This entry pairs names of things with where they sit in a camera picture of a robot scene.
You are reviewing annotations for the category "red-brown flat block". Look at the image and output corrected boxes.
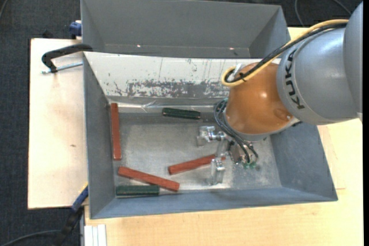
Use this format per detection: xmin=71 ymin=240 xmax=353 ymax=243
xmin=110 ymin=103 xmax=123 ymax=161
xmin=167 ymin=154 xmax=227 ymax=176
xmin=117 ymin=166 xmax=180 ymax=193

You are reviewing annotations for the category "pale wood flat board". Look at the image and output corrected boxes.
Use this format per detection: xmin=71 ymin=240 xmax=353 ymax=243
xmin=27 ymin=37 xmax=91 ymax=210

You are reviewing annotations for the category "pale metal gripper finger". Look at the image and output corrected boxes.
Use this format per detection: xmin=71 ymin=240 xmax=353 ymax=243
xmin=206 ymin=158 xmax=226 ymax=186
xmin=197 ymin=125 xmax=217 ymax=148

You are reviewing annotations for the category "dark green flat block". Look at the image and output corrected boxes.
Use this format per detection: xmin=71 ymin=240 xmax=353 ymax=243
xmin=161 ymin=107 xmax=202 ymax=120
xmin=115 ymin=184 xmax=161 ymax=198

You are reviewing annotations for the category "grey metal bin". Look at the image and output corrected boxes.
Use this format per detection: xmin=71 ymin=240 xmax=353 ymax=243
xmin=80 ymin=0 xmax=338 ymax=220

